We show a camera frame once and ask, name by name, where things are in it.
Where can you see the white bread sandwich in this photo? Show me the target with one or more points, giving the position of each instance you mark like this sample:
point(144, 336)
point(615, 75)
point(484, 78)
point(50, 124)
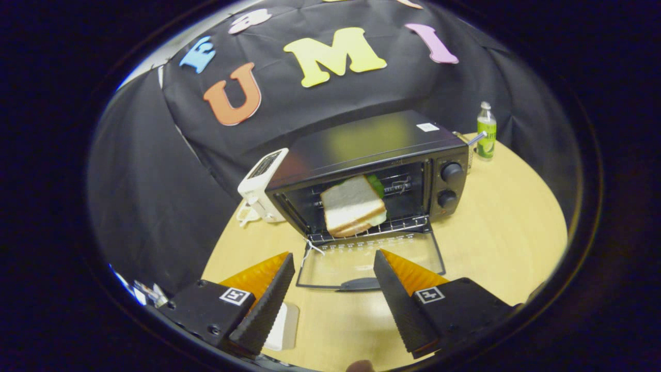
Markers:
point(351, 204)

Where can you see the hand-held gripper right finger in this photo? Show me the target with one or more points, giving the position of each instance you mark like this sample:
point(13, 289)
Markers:
point(400, 310)

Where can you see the green drink bottle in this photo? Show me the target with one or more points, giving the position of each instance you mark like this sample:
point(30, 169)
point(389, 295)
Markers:
point(486, 137)

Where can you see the white pop-up toaster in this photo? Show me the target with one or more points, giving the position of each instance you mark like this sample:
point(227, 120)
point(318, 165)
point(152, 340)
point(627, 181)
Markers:
point(258, 181)

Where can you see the black toaster oven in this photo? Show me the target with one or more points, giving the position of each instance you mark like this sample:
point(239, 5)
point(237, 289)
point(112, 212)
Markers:
point(372, 137)

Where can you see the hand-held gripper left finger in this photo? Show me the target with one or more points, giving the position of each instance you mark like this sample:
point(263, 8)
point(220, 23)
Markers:
point(268, 305)

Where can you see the white plastic tray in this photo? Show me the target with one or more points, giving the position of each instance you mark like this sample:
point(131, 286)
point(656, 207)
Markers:
point(286, 325)

